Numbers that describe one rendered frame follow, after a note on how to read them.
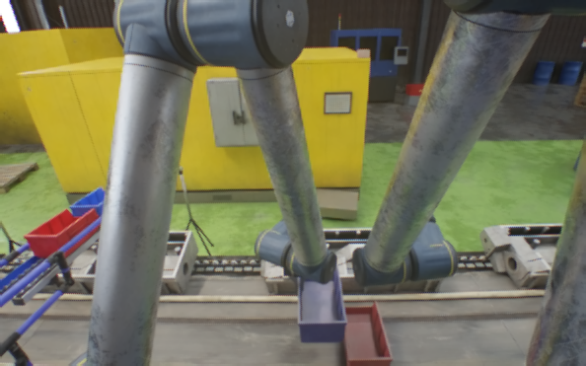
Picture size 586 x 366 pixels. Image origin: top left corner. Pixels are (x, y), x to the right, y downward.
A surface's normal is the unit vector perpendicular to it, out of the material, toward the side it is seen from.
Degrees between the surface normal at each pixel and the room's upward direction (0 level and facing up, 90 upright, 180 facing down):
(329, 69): 90
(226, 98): 90
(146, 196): 78
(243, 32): 104
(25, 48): 90
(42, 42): 90
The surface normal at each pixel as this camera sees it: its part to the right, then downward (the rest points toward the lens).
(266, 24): 0.78, 0.29
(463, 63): -0.75, 0.49
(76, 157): -0.02, 0.47
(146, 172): 0.51, 0.18
